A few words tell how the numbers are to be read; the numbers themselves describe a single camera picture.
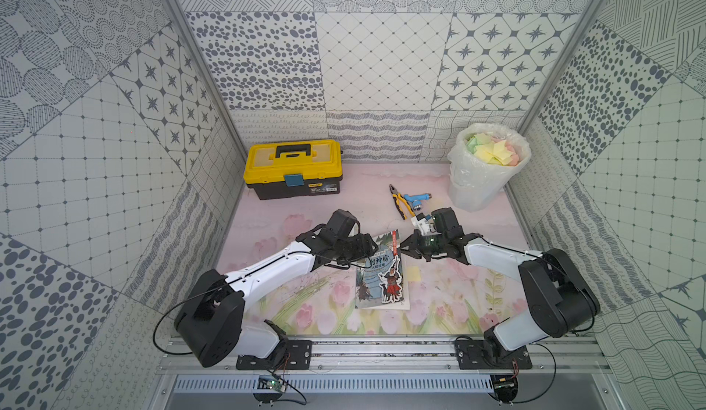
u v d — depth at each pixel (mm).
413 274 881
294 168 953
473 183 871
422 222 859
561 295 447
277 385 700
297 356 732
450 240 715
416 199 1067
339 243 650
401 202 1074
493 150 846
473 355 730
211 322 415
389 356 757
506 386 728
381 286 818
